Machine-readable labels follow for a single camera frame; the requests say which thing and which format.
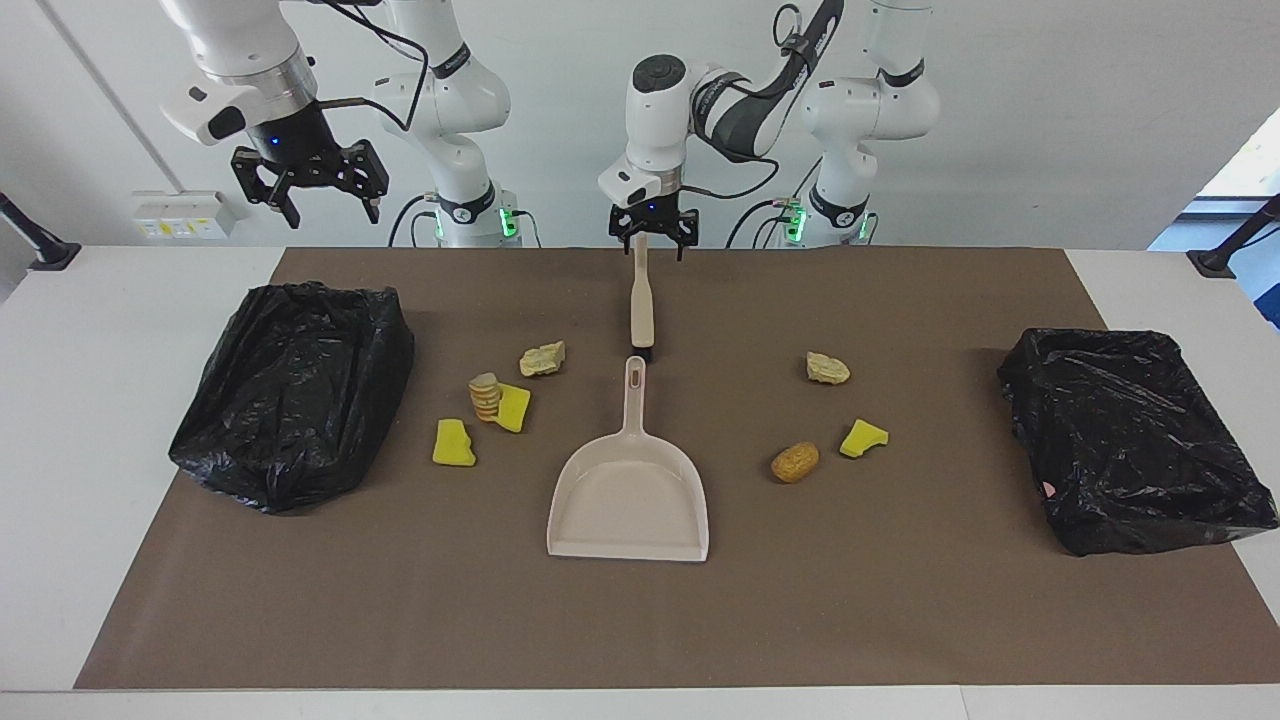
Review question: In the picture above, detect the right arm black gripper cable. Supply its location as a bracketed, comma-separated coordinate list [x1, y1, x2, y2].
[315, 0, 433, 136]

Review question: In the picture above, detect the brown potato shaped piece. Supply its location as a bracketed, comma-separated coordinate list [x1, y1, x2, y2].
[770, 442, 821, 485]

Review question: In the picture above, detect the arm black gripper cable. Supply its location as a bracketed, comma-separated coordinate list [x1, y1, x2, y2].
[680, 3, 813, 201]
[315, 0, 433, 136]

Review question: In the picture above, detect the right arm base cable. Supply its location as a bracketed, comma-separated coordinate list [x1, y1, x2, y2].
[388, 195, 441, 248]

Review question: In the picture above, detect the black clamp stand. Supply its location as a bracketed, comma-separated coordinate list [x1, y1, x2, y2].
[0, 192, 82, 272]
[1187, 194, 1280, 279]

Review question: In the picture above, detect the white wall socket box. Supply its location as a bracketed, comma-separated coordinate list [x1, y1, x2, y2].
[131, 190, 240, 240]

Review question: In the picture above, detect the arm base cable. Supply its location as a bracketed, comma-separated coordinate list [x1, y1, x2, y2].
[388, 195, 441, 248]
[727, 160, 823, 248]

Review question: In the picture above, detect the beige plastic dustpan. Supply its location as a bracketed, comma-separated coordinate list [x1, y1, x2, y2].
[546, 355, 710, 562]

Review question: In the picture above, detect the brown table mat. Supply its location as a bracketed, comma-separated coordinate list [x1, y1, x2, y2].
[73, 247, 1280, 690]

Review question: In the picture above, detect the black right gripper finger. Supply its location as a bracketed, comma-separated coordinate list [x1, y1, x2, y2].
[333, 139, 391, 225]
[230, 146, 301, 231]

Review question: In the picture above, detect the left arm base cable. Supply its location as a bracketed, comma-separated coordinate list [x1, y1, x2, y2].
[727, 160, 823, 248]

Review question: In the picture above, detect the left arm black gripper cable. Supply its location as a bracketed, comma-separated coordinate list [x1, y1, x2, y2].
[680, 3, 813, 201]

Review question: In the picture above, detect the yellow sponge piece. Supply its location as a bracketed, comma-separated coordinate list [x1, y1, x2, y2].
[432, 418, 478, 468]
[494, 383, 532, 434]
[838, 418, 890, 460]

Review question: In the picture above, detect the beige hand brush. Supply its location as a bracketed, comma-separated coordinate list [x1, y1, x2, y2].
[628, 233, 657, 363]

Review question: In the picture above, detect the black bag bin pink spot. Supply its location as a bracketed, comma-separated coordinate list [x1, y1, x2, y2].
[997, 327, 1280, 557]

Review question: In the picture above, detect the black bag lined bin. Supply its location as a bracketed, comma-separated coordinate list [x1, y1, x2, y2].
[168, 281, 416, 515]

